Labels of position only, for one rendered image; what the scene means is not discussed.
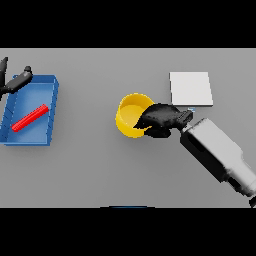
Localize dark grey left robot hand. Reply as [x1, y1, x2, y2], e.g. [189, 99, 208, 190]
[0, 56, 34, 101]

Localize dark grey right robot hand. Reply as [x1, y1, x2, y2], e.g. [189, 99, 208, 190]
[132, 102, 195, 139]

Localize yellow bowl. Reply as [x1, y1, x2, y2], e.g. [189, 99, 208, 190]
[115, 92, 156, 139]

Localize red beaker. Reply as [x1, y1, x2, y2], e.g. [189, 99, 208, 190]
[11, 103, 50, 133]

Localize pale square metallic scale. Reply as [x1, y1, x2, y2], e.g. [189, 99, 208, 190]
[168, 71, 214, 108]

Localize blue tray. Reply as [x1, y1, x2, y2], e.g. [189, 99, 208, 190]
[0, 74, 60, 147]

